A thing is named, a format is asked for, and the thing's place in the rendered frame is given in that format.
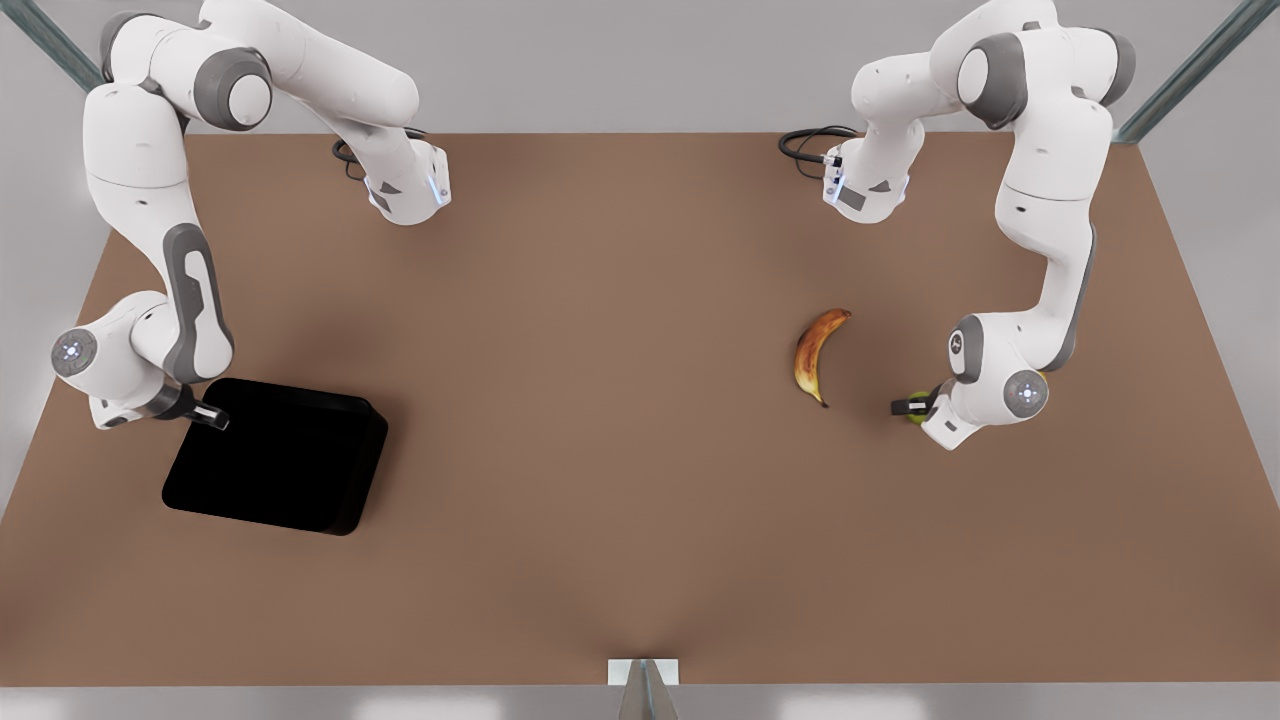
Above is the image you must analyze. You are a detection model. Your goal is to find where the silver frame post with foot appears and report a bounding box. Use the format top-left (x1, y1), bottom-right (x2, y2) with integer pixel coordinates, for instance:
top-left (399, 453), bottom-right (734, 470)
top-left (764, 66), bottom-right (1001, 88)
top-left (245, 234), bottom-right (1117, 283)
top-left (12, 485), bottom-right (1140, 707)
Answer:
top-left (608, 657), bottom-right (682, 720)

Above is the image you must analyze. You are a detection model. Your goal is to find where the black cable loop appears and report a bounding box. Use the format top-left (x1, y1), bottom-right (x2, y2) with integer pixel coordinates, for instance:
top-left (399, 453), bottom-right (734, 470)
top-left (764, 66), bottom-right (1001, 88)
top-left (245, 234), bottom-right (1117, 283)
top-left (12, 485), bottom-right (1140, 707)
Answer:
top-left (778, 125), bottom-right (863, 183)
top-left (332, 128), bottom-right (431, 184)

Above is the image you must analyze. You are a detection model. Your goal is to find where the brown-spotted yellow banana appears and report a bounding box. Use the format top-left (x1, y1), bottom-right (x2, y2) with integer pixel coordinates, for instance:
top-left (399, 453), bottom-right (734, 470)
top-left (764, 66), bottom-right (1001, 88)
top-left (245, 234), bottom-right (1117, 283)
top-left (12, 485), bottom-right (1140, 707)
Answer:
top-left (794, 307), bottom-right (853, 409)

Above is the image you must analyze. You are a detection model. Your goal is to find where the black storage box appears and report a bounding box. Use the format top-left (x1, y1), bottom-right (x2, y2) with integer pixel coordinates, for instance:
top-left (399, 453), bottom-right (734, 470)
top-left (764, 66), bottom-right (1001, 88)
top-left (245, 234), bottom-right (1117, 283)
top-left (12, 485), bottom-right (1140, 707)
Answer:
top-left (162, 377), bottom-right (389, 537)

